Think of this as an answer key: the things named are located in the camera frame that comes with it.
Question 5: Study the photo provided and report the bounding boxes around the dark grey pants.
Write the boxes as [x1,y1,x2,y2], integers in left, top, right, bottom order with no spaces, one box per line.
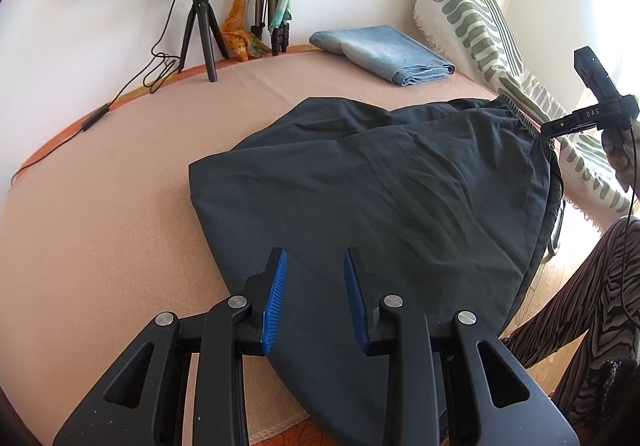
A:
[189,96,563,445]

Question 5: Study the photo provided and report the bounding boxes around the right hand glove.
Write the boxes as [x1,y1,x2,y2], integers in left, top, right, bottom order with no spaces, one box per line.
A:
[601,120,639,192]

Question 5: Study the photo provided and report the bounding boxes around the peach bed sheet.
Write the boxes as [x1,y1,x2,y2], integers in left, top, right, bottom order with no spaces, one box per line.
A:
[1,52,489,445]

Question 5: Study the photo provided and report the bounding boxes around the white green patterned blanket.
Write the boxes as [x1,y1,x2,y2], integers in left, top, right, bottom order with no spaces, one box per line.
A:
[413,0,629,230]

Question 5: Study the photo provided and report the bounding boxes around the striped pleated skirt legs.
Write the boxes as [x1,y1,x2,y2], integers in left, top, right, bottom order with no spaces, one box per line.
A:
[503,218,639,440]

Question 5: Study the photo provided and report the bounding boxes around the folded blue jeans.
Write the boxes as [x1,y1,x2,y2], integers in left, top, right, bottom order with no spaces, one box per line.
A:
[309,24,456,86]

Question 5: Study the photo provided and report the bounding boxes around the colourful orange scarf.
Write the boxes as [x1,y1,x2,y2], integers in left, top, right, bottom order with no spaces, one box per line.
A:
[221,0,292,62]

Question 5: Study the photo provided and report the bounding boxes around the black mini tripod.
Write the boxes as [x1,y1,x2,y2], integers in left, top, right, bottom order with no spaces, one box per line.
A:
[178,0,230,83]

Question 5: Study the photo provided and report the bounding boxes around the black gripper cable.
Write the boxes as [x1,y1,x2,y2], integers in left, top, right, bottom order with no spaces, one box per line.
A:
[514,118,640,322]

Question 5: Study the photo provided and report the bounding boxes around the black ring light cable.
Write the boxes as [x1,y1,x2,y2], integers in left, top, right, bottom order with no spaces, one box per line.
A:
[8,0,188,187]

